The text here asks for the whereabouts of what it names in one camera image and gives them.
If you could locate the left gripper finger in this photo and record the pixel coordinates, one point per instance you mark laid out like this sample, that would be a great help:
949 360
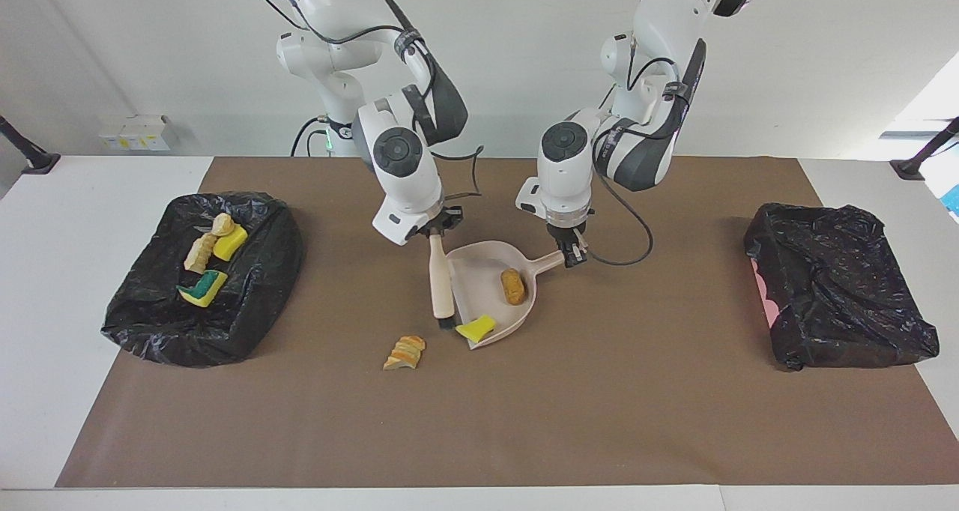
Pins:
583 247
571 255

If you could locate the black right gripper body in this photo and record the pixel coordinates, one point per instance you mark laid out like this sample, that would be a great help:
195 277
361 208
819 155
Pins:
440 222

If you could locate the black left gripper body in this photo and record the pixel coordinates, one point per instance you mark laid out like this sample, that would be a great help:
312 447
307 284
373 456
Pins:
568 234

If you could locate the beige hand brush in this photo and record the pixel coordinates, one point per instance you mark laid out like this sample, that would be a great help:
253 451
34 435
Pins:
440 279

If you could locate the beige plastic dustpan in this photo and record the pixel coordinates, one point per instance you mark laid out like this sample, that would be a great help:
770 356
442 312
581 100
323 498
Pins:
479 279

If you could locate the brown croquette bread piece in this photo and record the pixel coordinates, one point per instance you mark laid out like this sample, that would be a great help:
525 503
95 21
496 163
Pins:
514 286

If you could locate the plain yellow sponge piece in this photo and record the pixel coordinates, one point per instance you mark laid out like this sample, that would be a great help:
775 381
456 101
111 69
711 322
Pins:
476 328

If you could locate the orange croissant piece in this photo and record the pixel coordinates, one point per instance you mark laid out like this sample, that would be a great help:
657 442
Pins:
406 352

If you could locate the green yellow sponge piece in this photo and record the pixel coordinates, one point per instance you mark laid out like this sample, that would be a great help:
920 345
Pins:
231 243
202 289

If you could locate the beige bread chunk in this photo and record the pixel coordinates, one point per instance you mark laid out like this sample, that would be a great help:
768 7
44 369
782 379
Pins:
222 223

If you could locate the pale croissant piece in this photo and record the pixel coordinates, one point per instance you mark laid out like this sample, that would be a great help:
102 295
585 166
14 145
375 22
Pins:
201 255

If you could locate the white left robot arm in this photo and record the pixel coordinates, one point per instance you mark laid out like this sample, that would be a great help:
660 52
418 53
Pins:
659 16

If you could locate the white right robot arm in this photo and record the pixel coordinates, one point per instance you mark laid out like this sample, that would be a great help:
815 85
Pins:
337 9

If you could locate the pink plastic bin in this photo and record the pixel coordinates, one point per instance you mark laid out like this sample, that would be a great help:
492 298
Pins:
763 290

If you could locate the black trash bag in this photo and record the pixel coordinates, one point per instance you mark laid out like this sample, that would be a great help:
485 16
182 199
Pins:
839 294
187 339

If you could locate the brown paper table mat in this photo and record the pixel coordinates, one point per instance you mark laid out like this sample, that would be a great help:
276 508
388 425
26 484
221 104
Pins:
449 436

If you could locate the black stand foot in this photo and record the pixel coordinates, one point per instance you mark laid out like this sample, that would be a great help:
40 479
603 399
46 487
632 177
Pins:
37 162
910 168

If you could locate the blue object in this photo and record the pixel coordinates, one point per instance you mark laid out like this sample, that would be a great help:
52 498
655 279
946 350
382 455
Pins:
953 200

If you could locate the white wall socket box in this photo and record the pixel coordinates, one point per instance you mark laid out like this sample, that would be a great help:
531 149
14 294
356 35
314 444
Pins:
135 135

